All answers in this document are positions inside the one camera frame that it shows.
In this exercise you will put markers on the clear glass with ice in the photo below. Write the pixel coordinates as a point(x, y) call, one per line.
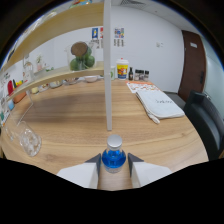
point(29, 141)

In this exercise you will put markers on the two-tier wooden shelf rack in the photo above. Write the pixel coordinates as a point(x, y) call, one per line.
point(107, 83)

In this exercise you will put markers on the white tub yellow label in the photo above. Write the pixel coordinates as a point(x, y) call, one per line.
point(122, 70)

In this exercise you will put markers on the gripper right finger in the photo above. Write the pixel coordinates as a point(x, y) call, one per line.
point(148, 173)

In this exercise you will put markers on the glass jar of limes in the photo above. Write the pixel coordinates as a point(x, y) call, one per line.
point(81, 59)

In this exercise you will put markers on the orange printed paper sheet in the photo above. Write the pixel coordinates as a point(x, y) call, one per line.
point(141, 86)

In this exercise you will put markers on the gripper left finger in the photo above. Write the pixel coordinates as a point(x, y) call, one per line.
point(81, 174)

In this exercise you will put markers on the white cloth bag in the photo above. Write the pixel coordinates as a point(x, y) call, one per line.
point(160, 105)

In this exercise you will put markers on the black chair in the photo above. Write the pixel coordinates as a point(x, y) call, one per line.
point(203, 120)

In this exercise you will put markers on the blue liquid bottle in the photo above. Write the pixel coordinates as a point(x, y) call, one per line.
point(114, 160)

